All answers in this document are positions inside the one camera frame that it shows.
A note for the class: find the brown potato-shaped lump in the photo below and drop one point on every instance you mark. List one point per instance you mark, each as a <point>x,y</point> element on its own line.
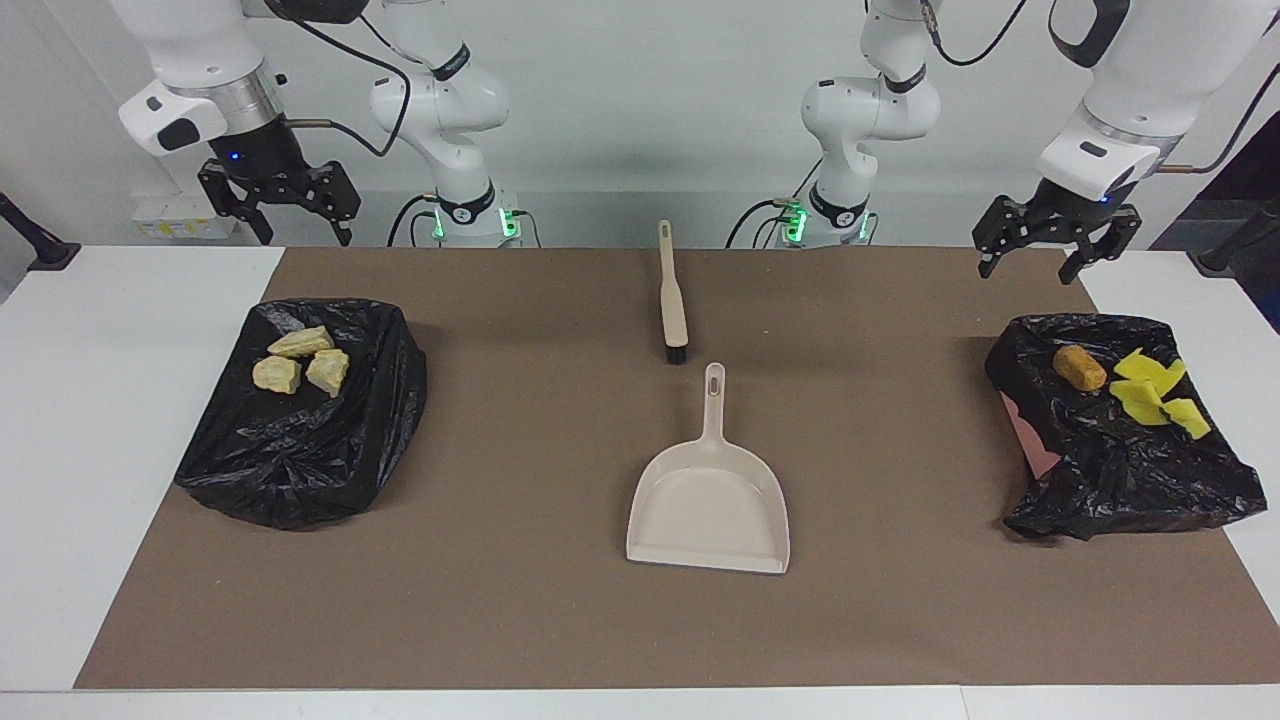
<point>1080,368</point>

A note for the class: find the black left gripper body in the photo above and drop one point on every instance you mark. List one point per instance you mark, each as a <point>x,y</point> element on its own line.
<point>1065,220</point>

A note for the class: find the green and yellow sponge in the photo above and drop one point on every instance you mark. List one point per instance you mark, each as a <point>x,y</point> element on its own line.
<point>1190,417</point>

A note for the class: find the pink bin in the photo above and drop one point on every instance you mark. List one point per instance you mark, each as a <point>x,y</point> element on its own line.
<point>1030,440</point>

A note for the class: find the yellow sponge piece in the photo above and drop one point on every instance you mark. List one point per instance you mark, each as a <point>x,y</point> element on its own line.
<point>1140,403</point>
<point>1150,368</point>

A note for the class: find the beige hand brush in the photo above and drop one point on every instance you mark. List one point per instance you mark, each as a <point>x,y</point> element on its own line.
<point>673,300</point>

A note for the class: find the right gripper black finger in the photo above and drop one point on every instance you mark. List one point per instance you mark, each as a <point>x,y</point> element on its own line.
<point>338,195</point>
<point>228,200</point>

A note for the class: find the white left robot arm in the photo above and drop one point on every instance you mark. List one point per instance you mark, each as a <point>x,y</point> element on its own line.
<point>870,110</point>

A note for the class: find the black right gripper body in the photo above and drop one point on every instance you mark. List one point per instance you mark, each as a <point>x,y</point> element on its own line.
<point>265,165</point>

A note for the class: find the pale bread chunk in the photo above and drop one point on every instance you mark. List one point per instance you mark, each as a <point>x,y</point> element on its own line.
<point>277,375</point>

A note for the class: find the black bag on pink bin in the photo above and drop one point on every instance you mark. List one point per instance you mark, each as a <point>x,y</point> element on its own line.
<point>1120,470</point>

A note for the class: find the crumpled black trash bag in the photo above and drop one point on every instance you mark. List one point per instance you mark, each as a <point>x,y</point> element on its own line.
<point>300,460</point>

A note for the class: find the orange striped croissant piece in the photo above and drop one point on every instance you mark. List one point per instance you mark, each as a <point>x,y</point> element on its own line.
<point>300,343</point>
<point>328,372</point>

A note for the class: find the beige plastic dustpan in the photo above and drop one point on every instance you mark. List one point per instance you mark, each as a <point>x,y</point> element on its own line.
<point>710,510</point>

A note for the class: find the white wall outlet box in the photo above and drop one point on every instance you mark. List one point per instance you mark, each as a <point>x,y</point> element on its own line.
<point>175,225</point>

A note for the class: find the large brown table mat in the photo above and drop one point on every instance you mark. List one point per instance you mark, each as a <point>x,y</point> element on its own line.
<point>600,620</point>

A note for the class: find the black stand pole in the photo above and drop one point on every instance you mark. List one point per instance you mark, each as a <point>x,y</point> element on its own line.
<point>45,250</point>
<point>1225,255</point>

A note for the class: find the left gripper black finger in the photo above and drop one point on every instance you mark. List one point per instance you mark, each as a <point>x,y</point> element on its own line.
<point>1120,232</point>
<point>1000,225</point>

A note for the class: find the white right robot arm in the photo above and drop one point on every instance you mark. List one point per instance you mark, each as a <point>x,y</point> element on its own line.
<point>440,100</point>

